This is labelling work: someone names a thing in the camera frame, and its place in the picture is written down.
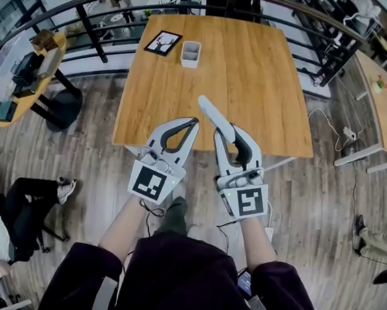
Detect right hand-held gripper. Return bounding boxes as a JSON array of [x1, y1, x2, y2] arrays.
[[205, 121, 278, 225]]

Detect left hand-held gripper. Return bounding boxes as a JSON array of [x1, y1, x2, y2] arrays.
[[125, 110, 202, 209]]

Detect white rectangular container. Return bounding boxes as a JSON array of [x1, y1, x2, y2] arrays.
[[179, 40, 202, 70]]

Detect person's right forearm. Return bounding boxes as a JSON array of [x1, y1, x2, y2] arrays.
[[232, 214, 282, 276]]

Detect person's left forearm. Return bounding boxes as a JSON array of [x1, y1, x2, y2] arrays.
[[96, 189, 153, 264]]

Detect person's grey shoe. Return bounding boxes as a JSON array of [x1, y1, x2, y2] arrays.
[[171, 181, 188, 203], [187, 222, 204, 242]]

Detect person's dark trouser leg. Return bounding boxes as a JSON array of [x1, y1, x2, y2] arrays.
[[153, 194, 191, 240]]

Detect white power strip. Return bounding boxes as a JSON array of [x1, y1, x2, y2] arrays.
[[342, 126, 358, 141]]

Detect dark phone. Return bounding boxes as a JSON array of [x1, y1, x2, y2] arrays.
[[235, 268, 256, 300]]

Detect round wooden side table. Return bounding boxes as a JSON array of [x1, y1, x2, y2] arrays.
[[0, 25, 90, 136]]

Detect person's dark purple top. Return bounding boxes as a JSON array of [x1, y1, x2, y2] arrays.
[[37, 220, 330, 310]]

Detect wooden desk with white legs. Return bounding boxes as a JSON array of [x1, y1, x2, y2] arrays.
[[332, 49, 387, 176]]

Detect brown wooden blocks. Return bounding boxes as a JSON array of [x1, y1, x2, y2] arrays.
[[30, 27, 61, 53]]

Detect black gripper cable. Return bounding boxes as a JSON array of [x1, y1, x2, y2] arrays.
[[135, 198, 167, 238], [213, 214, 243, 257]]

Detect black deer picture frame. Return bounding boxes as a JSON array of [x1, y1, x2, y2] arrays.
[[142, 27, 185, 60]]

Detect white floor cable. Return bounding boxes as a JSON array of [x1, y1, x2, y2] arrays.
[[304, 107, 361, 155]]

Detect black floor cable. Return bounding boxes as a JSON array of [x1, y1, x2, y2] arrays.
[[339, 159, 387, 269]]

